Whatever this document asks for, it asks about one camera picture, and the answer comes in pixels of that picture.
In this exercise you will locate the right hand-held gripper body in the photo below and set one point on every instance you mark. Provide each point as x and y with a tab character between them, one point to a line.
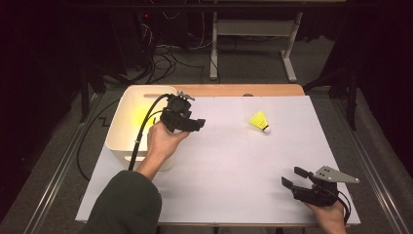
318	195

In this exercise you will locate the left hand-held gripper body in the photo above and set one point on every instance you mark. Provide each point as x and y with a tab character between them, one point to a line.
177	109

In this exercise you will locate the cream plastic storage bin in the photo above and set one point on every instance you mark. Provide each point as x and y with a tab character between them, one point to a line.
123	130

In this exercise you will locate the yellow plastic shuttlecock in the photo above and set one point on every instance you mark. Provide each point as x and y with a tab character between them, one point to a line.
258	120

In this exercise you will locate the person's right hand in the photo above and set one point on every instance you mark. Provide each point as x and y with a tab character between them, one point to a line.
331	217

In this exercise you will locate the person's left hand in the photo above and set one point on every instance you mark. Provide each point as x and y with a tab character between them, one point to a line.
162	143

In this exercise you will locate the white paper sheet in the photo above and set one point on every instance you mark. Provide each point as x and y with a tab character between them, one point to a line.
233	169

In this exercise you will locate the dark equipment with red light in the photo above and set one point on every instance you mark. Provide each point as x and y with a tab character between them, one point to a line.
162	26

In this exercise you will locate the black metal stand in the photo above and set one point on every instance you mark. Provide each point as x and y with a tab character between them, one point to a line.
352	94
85	91

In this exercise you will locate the aluminium rail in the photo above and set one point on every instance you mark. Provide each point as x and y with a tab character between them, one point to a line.
373	175
61	169

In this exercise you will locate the white metal desk frame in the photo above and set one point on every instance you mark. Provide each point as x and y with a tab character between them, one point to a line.
253	27

